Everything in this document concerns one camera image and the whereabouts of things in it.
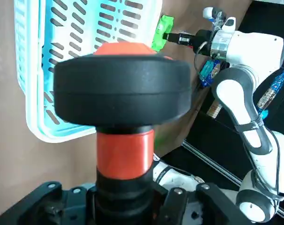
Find dark blue biscuit box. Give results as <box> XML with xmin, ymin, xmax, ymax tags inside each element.
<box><xmin>199</xmin><ymin>60</ymin><xmax>222</xmax><ymax>89</ymax></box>

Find light blue plastic basket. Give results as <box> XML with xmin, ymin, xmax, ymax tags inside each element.
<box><xmin>14</xmin><ymin>0</ymin><xmax>164</xmax><ymax>144</ymax></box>

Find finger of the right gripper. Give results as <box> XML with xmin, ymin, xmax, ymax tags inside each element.
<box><xmin>163</xmin><ymin>32</ymin><xmax>196</xmax><ymax>46</ymax></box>

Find black orange barcode scanner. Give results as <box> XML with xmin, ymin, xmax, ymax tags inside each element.
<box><xmin>53</xmin><ymin>41</ymin><xmax>193</xmax><ymax>225</ymax></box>

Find aluminium frame rail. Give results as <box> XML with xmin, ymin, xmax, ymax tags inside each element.
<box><xmin>182</xmin><ymin>138</ymin><xmax>284</xmax><ymax>218</ymax></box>

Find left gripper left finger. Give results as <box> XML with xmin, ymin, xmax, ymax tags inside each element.
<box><xmin>0</xmin><ymin>180</ymin><xmax>98</xmax><ymax>225</ymax></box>

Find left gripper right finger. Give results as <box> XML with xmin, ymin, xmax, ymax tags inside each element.
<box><xmin>153</xmin><ymin>182</ymin><xmax>253</xmax><ymax>225</ymax></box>

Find green snack packet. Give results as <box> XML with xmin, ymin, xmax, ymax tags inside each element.
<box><xmin>152</xmin><ymin>15</ymin><xmax>175</xmax><ymax>53</ymax></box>

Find blue cookie packet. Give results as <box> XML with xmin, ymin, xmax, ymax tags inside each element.
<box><xmin>256</xmin><ymin>70</ymin><xmax>284</xmax><ymax>111</ymax></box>

